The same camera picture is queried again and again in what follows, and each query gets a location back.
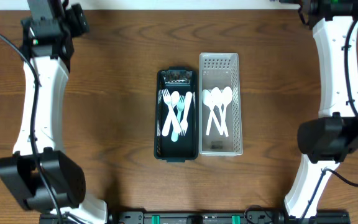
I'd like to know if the clear plastic basket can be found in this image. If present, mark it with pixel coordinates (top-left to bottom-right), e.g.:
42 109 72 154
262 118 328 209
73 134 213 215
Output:
199 52 243 157

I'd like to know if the dark green plastic basket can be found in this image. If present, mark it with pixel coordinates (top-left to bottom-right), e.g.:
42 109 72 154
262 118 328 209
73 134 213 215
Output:
154 67 199 162

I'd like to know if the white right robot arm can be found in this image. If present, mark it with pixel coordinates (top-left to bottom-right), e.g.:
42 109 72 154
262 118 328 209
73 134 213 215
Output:
284 0 358 223

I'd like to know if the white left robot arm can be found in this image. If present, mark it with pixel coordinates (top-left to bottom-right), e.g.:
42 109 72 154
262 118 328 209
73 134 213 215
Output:
0 0 108 223

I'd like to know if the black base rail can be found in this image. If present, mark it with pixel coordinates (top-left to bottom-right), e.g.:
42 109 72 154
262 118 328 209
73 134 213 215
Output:
39 208 351 224

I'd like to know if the thick white plastic spoon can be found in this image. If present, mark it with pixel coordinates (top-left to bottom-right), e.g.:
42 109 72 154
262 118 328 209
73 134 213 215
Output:
161 90 181 138

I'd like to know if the white green-tinted plastic fork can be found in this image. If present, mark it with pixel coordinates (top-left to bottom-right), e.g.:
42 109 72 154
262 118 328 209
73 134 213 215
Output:
171 95 185 142

